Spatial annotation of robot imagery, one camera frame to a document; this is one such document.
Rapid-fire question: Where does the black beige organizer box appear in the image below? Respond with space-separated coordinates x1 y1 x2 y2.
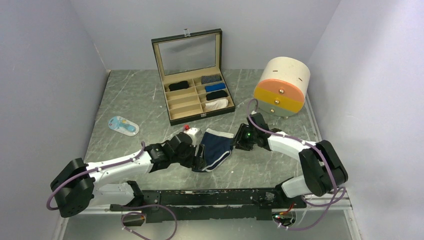
151 28 235 126

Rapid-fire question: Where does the blue rolled cloth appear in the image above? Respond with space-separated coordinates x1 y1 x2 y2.
204 82 226 93

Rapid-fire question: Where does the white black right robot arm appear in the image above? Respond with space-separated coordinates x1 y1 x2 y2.
231 113 349 208

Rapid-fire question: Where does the black underwear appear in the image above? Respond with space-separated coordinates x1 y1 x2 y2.
168 80 190 92

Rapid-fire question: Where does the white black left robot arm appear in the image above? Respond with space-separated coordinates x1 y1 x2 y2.
46 127 204 218

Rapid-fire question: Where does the round cream drawer cabinet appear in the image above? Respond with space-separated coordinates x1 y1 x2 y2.
253 56 311 118

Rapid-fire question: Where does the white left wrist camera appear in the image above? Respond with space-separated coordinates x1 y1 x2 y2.
183 124 202 145

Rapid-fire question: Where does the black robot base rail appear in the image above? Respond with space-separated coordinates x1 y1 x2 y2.
109 188 306 223

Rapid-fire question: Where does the navy white underwear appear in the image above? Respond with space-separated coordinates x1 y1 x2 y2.
192 128 234 173

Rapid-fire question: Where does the striped rolled cloth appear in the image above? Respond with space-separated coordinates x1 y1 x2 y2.
200 74 222 85

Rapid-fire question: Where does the white rolled cloth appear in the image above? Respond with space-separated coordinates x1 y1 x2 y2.
204 98 229 112

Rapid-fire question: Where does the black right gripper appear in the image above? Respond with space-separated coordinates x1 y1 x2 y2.
230 123 258 151

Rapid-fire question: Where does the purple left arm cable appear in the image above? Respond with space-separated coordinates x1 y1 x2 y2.
46 141 178 240

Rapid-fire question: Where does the blue packaged item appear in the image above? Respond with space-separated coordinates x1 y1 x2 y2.
107 116 140 137

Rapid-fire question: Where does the black rolled cloth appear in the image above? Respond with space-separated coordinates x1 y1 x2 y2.
205 90 228 101

